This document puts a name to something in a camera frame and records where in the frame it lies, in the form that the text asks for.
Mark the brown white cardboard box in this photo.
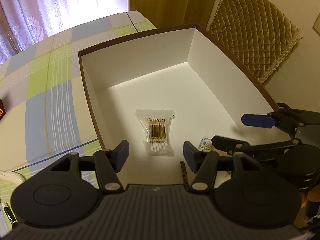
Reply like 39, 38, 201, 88
79, 26, 285, 185

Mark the green black pen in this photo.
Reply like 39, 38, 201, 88
1, 202, 18, 230

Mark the plaid tablecloth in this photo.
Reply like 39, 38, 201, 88
1, 11, 154, 178

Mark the small white medicine bottle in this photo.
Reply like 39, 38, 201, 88
198, 137, 214, 152

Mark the cotton swab bag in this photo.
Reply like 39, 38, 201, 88
136, 109, 175, 157

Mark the quilted brown cushion cover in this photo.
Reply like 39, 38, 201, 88
209, 0, 303, 86

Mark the wooden door panel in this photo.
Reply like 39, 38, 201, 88
129, 0, 215, 29

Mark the brown patterned cord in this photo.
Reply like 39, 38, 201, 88
179, 160, 190, 188

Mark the single wall socket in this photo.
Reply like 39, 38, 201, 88
312, 14, 320, 35

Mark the white electric toothbrush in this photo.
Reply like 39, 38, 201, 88
0, 171, 25, 185

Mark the pink lace curtain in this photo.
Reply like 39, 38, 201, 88
1, 0, 129, 62

